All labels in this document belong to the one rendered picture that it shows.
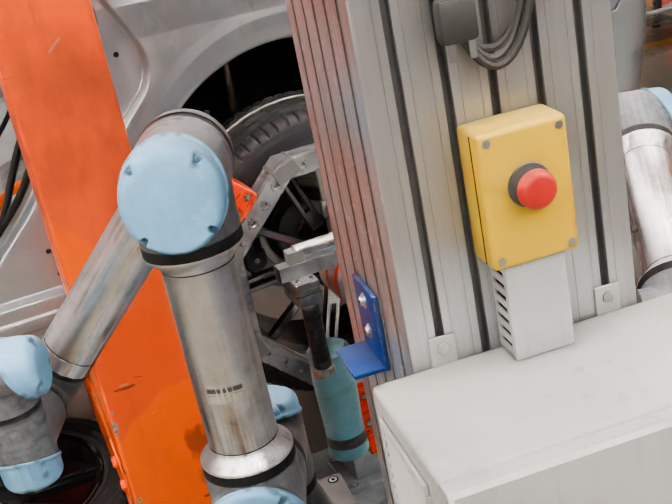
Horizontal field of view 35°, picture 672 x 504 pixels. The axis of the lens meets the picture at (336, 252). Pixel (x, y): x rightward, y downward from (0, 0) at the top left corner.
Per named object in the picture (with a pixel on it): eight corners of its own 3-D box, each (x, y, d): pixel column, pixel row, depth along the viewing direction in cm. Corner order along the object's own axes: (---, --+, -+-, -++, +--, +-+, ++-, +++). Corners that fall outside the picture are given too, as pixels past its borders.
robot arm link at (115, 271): (175, 71, 132) (3, 372, 148) (164, 93, 122) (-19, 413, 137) (256, 119, 135) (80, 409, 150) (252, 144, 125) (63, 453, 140)
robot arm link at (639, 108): (639, 388, 156) (583, 134, 192) (747, 376, 153) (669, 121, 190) (639, 339, 147) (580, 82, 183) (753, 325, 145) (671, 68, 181)
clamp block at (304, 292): (308, 286, 211) (302, 262, 209) (324, 302, 203) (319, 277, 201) (284, 295, 209) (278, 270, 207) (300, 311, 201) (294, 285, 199)
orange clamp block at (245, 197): (248, 186, 222) (212, 166, 218) (260, 195, 215) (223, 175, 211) (231, 215, 223) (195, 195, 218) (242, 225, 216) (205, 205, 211)
